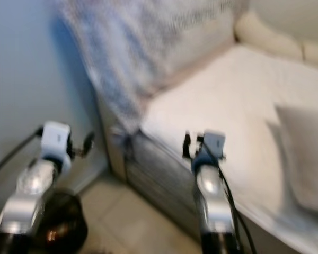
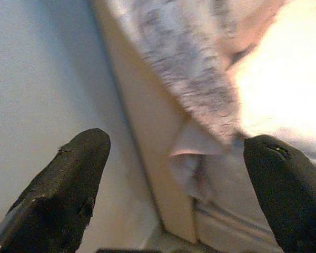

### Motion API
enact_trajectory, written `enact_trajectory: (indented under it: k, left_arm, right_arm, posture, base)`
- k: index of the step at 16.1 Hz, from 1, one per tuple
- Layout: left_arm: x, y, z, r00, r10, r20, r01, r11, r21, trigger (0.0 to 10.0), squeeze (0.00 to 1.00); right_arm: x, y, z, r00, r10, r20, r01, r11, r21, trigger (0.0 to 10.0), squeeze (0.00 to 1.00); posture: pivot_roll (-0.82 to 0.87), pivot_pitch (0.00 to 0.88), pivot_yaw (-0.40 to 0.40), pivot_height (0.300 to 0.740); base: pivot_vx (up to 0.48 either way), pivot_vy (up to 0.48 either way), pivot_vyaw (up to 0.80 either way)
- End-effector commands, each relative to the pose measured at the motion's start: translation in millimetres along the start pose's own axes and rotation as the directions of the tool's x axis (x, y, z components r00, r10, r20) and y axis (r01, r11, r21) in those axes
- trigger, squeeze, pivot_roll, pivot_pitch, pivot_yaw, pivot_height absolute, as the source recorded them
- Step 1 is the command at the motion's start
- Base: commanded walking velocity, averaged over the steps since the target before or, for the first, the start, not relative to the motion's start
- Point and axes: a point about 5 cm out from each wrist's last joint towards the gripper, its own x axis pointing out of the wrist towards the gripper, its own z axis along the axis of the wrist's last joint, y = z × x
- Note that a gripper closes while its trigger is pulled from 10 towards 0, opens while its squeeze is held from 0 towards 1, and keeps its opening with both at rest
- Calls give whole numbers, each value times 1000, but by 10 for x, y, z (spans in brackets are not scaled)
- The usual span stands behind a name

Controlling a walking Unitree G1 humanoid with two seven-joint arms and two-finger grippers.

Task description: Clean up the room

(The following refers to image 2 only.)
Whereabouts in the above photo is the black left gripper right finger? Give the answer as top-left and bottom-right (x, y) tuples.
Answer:
(243, 134), (316, 253)

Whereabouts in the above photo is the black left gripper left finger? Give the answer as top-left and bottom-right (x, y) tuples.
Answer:
(0, 128), (112, 253)

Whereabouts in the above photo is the white quilted mattress pad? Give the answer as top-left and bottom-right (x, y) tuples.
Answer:
(223, 0), (316, 171)

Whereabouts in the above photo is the grey patterned bed sheet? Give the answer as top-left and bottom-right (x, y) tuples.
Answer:
(135, 0), (244, 147)

